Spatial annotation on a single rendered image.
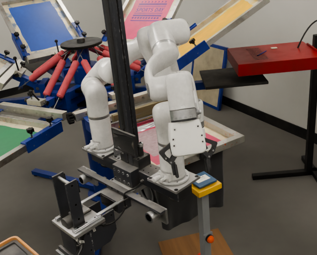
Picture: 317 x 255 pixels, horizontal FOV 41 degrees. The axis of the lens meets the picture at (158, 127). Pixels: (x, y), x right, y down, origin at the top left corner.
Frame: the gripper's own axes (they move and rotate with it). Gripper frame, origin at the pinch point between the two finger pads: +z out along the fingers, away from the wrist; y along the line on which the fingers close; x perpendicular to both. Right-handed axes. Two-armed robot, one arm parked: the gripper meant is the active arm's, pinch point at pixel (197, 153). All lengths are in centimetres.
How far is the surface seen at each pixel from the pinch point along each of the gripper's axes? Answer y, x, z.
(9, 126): -113, -68, 3
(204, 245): 20.8, -14.0, 37.8
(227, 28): -66, 75, -40
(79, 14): -471, 123, 1
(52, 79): -131, -29, -15
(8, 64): -193, -45, -17
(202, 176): 17.7, -10.5, 1.0
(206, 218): 21.1, -11.9, 22.4
